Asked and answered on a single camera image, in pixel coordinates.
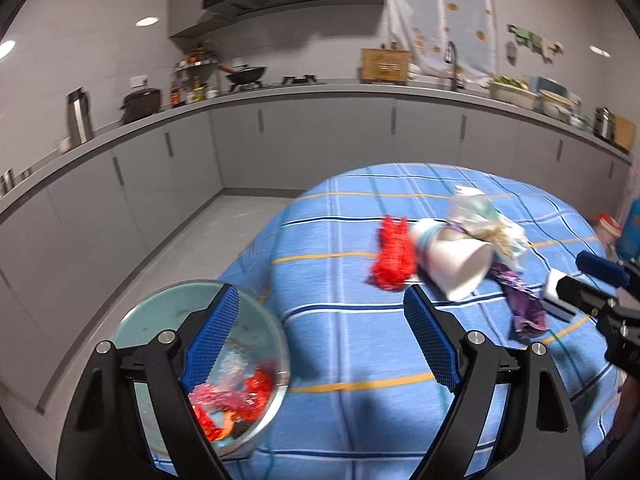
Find gas stove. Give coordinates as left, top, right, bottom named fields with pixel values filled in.
left=227, top=75, right=328, bottom=92

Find steel thermos jug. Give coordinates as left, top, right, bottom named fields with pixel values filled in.
left=66, top=88, right=95, bottom=144

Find green striped cloth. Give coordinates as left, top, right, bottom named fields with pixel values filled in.
left=507, top=24, right=543, bottom=48

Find black faucet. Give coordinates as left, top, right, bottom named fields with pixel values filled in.
left=445, top=41, right=461, bottom=92

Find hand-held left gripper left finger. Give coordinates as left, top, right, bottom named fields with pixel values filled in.
left=55, top=282, right=241, bottom=480

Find red orange snack wrapper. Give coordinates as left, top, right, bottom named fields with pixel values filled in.
left=192, top=402, right=251, bottom=443

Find black wok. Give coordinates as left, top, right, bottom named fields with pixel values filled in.
left=218, top=64, right=268, bottom=86

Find beige basin with vegetables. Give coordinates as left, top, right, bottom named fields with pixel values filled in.
left=487, top=75, right=538, bottom=109

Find metal bowl with scraps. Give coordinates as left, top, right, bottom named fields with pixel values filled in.
left=114, top=280, right=292, bottom=461

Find clear plastic bag red print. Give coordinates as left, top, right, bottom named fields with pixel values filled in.
left=215, top=347, right=263, bottom=386

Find blue board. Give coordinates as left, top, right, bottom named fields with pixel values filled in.
left=530, top=76, right=568, bottom=96

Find purple foil wrapper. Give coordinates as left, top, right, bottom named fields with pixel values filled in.
left=487, top=259, right=549, bottom=345

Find white curtain orange print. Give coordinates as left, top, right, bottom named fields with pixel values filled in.
left=384, top=0, right=498, bottom=76

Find row of condiment bottles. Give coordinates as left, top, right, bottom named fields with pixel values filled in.
left=170, top=77, right=221, bottom=106

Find small white box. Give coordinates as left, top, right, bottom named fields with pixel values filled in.
left=542, top=267, right=577, bottom=322

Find steel pot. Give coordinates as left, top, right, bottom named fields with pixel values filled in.
left=593, top=106, right=617, bottom=141

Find wall spice rack with bottles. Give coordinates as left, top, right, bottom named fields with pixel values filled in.
left=175, top=42, right=218, bottom=68

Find blue plaid tablecloth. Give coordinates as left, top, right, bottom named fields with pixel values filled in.
left=150, top=162, right=626, bottom=480

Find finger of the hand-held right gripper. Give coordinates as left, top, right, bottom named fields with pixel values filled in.
left=576, top=252, right=631, bottom=289
left=556, top=272, right=623, bottom=322

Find pink clear plastic wrapper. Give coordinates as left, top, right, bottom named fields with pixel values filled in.
left=187, top=379, right=261, bottom=413

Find red plastic piece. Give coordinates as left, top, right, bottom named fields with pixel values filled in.
left=242, top=366, right=278, bottom=418

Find red mesh net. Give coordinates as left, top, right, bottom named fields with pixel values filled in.
left=369, top=215, right=420, bottom=292

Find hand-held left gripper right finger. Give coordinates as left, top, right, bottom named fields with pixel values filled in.
left=402, top=285, right=586, bottom=480

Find blue container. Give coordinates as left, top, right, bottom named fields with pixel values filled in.
left=618, top=199, right=640, bottom=261

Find grey kitchen counter cabinets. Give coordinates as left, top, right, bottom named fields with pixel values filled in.
left=0, top=82, right=636, bottom=411

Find white paper cup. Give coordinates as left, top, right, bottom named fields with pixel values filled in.
left=410, top=217, right=495, bottom=302

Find red lid plastic jar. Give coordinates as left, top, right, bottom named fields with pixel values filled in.
left=597, top=212, right=623, bottom=256

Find black rice cooker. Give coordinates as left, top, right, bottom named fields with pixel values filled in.
left=120, top=87, right=163, bottom=126

